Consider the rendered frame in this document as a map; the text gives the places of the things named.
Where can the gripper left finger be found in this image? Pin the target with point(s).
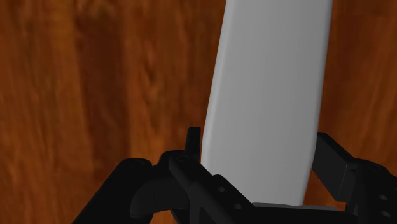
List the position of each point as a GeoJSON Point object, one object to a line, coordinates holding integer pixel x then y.
{"type": "Point", "coordinates": [173, 186]}

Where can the white rounded slab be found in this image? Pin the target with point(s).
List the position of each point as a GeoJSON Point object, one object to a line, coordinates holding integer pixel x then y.
{"type": "Point", "coordinates": [266, 102]}

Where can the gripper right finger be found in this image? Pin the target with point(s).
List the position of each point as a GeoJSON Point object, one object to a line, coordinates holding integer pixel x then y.
{"type": "Point", "coordinates": [350, 176]}

